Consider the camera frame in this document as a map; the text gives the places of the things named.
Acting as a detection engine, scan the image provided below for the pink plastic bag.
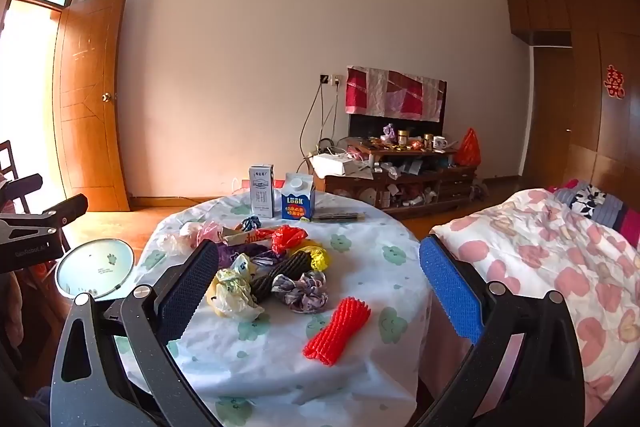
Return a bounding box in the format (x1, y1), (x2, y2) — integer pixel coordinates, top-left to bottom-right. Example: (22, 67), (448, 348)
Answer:
(180, 221), (223, 253)

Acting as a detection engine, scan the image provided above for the black white floral cloth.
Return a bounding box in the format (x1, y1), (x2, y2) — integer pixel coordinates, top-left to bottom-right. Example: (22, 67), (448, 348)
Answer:
(570, 184), (608, 215)

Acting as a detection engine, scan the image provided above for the grey hanging cable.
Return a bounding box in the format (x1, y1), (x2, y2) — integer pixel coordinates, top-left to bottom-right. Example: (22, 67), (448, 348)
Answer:
(320, 84), (341, 148)
(299, 83), (326, 168)

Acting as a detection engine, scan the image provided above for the red foam fruit net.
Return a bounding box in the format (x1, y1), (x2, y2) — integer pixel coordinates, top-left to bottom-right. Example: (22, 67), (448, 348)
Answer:
(302, 297), (373, 368)

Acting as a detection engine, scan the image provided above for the light blue enamel basin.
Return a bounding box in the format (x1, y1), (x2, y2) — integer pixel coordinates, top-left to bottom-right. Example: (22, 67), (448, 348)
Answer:
(54, 238), (135, 299)

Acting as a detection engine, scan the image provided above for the white rectangular box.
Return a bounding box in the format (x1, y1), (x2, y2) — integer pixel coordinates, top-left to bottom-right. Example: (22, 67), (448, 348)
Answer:
(310, 154), (358, 178)

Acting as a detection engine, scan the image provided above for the white milk carton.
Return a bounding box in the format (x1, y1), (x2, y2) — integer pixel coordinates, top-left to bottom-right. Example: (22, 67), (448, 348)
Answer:
(248, 164), (276, 219)

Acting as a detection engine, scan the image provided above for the clear plastic bag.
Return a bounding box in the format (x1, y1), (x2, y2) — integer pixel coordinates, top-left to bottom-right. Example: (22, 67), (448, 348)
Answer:
(159, 232), (193, 258)

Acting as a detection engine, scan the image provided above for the bed with floral quilt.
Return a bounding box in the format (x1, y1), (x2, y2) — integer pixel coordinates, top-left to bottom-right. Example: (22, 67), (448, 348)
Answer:
(430, 187), (640, 427)

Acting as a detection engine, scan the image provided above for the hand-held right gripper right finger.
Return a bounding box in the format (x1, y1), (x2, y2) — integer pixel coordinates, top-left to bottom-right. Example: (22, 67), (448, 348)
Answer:
(415, 234), (586, 427)

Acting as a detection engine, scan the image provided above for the wooden television cabinet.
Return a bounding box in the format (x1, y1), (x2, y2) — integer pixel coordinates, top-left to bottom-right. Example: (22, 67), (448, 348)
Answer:
(310, 139), (476, 212)

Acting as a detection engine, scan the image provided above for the red plastic bag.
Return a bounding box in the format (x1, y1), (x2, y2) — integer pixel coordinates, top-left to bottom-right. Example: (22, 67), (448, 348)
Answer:
(454, 128), (482, 168)

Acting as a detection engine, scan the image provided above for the black foam fruit net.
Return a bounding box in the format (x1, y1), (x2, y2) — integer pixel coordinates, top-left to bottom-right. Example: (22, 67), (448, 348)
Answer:
(248, 252), (313, 303)

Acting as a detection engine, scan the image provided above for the red paper decoration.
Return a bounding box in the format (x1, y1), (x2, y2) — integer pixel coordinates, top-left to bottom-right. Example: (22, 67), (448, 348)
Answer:
(602, 64), (627, 100)

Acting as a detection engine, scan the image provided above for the grey knitted blanket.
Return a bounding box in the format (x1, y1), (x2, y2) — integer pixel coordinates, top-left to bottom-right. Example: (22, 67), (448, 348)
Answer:
(552, 187), (626, 225)

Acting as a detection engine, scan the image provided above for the white green print tablecloth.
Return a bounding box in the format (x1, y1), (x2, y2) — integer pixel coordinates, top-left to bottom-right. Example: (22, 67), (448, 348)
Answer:
(112, 194), (433, 427)

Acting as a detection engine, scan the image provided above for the red crinkled foil wrapper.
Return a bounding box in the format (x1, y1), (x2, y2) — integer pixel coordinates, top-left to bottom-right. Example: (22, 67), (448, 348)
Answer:
(271, 224), (309, 255)

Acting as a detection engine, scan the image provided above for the purple foil wrapper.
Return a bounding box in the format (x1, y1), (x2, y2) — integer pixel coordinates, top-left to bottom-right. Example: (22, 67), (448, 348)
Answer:
(217, 243), (273, 268)

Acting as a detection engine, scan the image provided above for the black television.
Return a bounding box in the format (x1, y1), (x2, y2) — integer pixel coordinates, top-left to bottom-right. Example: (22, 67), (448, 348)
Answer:
(348, 112), (443, 142)

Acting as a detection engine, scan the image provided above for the orange biscuit packet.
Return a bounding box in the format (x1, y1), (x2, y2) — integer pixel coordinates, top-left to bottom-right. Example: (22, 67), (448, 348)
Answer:
(220, 227), (276, 245)

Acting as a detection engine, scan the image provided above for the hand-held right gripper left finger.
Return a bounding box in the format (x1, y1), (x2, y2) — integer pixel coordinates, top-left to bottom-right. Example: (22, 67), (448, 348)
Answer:
(50, 239), (223, 427)

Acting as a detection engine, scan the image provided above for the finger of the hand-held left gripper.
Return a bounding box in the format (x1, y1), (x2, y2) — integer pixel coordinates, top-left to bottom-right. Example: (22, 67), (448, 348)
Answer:
(0, 173), (46, 204)
(0, 193), (89, 242)

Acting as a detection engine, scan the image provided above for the wooden wardrobe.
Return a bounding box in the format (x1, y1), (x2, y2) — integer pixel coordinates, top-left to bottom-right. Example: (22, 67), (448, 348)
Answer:
(506, 0), (640, 218)

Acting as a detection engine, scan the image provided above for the orange wooden door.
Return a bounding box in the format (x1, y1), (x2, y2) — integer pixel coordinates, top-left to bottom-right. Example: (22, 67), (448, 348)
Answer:
(52, 0), (132, 212)

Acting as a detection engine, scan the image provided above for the television with red cloth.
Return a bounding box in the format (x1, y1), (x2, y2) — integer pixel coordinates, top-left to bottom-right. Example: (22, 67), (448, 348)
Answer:
(345, 66), (447, 122)

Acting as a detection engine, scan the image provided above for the dark brown door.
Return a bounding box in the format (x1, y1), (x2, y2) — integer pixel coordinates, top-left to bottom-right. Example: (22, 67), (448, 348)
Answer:
(522, 44), (573, 178)

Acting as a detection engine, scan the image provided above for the pale yellow plastic bag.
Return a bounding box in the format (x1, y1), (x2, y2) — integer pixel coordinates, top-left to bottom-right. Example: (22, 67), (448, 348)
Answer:
(207, 254), (266, 320)

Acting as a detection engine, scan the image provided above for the dark wooden chair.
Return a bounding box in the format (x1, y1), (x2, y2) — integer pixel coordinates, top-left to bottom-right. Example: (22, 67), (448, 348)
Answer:
(0, 139), (31, 218)

